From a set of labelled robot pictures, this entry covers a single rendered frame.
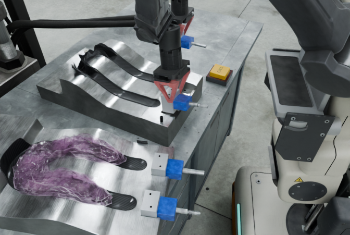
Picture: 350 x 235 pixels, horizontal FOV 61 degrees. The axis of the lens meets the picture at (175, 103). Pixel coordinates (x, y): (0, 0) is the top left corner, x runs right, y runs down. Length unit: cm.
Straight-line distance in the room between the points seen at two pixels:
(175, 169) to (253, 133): 135
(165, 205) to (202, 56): 72
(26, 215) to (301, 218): 110
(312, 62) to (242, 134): 161
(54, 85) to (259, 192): 98
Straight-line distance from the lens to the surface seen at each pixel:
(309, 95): 75
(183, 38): 107
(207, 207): 169
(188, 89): 97
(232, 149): 193
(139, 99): 91
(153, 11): 63
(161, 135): 85
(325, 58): 45
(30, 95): 116
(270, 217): 141
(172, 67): 77
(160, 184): 75
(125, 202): 74
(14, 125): 90
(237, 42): 135
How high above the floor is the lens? 149
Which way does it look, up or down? 43 degrees down
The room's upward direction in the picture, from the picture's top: straight up
